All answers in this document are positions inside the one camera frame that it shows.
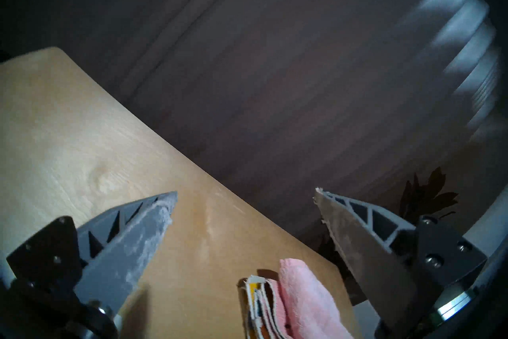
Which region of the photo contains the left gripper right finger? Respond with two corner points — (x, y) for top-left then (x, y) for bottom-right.
(314, 186), (489, 327)

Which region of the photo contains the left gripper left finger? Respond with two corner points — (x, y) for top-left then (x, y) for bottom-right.
(6, 190), (178, 315)

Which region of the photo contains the plain pink towel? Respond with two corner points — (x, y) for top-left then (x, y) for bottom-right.
(277, 258), (354, 339)

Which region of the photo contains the sun and flower print towel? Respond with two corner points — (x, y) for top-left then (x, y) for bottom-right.
(242, 274), (287, 339)

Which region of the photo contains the tall dark leafy plant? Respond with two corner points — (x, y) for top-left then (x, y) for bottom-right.
(317, 167), (460, 305)

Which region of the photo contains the grey pleated curtain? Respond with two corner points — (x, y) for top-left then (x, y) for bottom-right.
(0, 0), (508, 247)

